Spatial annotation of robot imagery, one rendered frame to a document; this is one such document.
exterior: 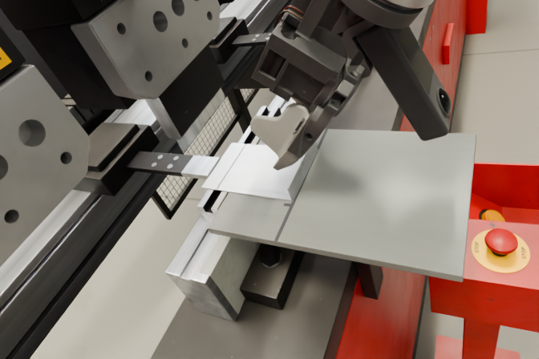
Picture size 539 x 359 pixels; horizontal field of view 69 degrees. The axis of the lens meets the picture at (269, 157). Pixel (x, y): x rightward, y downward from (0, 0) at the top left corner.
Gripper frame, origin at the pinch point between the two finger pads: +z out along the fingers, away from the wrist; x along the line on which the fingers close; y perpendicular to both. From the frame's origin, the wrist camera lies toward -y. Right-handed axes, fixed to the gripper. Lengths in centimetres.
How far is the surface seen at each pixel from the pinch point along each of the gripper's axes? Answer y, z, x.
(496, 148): -85, 66, -114
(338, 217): -7.3, 0.0, 5.5
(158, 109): 14.0, -0.4, 5.6
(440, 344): -68, 64, -20
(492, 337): -55, 31, -11
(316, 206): -5.2, 1.8, 4.4
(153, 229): 27, 159, -43
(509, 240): -32.2, 4.0, -8.7
